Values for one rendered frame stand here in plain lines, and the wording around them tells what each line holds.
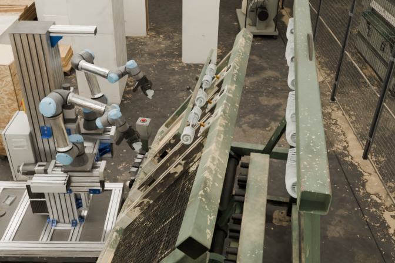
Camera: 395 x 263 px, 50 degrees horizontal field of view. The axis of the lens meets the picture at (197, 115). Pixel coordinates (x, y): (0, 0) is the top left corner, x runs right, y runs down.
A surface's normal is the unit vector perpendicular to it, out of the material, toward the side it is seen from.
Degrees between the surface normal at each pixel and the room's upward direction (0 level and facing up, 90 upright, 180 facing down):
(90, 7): 90
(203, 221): 36
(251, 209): 0
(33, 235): 0
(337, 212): 0
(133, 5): 90
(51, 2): 90
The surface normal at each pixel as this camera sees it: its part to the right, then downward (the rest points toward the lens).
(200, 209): 0.59, -0.62
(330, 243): 0.02, -0.85
